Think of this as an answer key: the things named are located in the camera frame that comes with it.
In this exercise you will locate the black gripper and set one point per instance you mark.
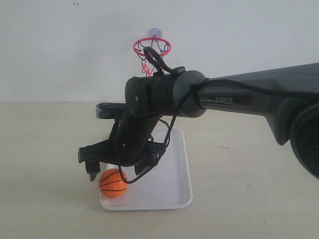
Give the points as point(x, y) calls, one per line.
point(138, 152)

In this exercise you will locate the small orange basketball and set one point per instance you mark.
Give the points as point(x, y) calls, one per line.
point(111, 184)

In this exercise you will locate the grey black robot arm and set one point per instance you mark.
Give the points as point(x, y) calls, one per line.
point(288, 98)

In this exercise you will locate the red mini basketball hoop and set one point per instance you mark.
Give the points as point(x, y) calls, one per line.
point(160, 45)

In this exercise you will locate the white plastic tray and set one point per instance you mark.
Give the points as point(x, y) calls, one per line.
point(166, 187)

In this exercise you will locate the clear suction cup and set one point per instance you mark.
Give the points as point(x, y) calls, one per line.
point(154, 33)

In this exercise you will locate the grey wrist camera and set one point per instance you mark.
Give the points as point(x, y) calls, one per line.
point(109, 111)

